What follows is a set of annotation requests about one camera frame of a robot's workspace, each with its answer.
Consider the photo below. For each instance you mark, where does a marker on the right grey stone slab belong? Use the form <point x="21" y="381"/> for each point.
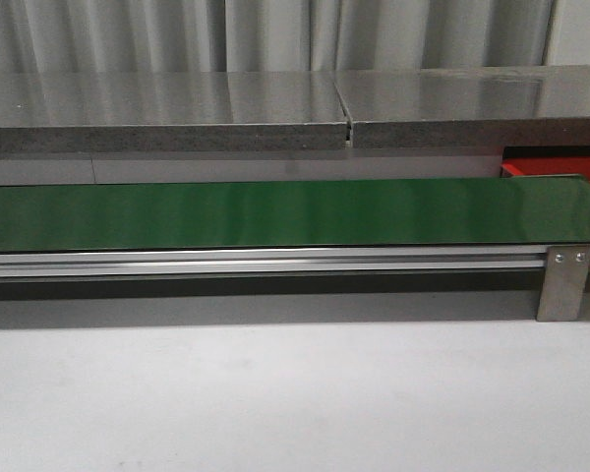
<point x="540" y="106"/>

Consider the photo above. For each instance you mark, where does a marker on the grey stone slab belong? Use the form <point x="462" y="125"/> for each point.
<point x="540" y="106"/>
<point x="144" y="112"/>

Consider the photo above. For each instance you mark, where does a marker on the green conveyor belt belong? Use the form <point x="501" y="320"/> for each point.
<point x="396" y="212"/>

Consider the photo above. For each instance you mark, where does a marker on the left grey stone slab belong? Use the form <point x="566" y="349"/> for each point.
<point x="144" y="112"/>

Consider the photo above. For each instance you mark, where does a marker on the red tray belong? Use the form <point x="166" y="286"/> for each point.
<point x="545" y="161"/>

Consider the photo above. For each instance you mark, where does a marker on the grey curtain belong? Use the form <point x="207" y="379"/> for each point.
<point x="182" y="36"/>

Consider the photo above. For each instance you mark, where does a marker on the aluminium conveyor frame rail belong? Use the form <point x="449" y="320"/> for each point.
<point x="331" y="260"/>

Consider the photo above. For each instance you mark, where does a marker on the steel conveyor support bracket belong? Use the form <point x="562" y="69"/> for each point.
<point x="566" y="273"/>

